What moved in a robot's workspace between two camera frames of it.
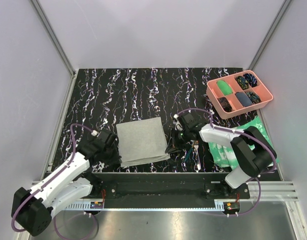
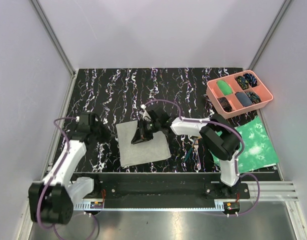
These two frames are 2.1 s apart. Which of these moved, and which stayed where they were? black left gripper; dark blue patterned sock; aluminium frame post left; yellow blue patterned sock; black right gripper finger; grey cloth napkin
Moved: black right gripper finger; black left gripper
Stayed: aluminium frame post left; grey cloth napkin; yellow blue patterned sock; dark blue patterned sock
